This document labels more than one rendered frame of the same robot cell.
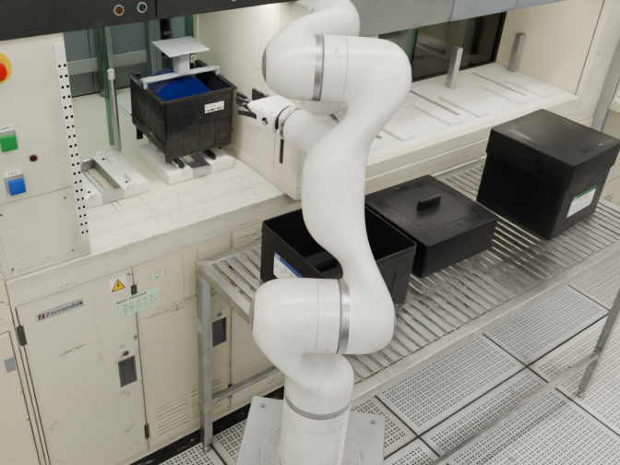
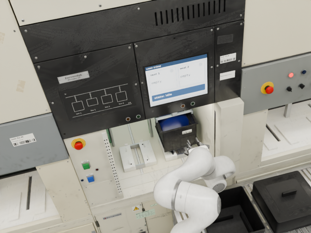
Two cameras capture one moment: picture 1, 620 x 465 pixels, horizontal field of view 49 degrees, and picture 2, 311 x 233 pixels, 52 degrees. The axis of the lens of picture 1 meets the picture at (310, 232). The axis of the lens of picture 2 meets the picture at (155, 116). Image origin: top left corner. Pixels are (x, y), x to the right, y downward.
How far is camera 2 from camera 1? 0.73 m
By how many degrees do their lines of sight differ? 26
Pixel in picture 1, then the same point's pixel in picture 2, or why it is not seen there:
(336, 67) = (180, 204)
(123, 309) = (139, 216)
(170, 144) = (166, 146)
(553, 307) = not seen: outside the picture
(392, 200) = (270, 187)
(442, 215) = (294, 202)
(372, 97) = (196, 219)
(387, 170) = (278, 161)
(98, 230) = (130, 184)
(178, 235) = not seen: hidden behind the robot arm
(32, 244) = (99, 195)
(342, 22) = (195, 170)
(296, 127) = not seen: hidden behind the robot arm
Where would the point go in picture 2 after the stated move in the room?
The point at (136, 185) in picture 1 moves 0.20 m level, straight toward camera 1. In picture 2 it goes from (150, 162) to (144, 188)
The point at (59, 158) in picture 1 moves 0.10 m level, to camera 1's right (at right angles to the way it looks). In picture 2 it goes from (107, 168) to (123, 174)
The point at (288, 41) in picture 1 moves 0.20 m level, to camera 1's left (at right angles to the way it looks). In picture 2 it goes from (161, 187) to (111, 171)
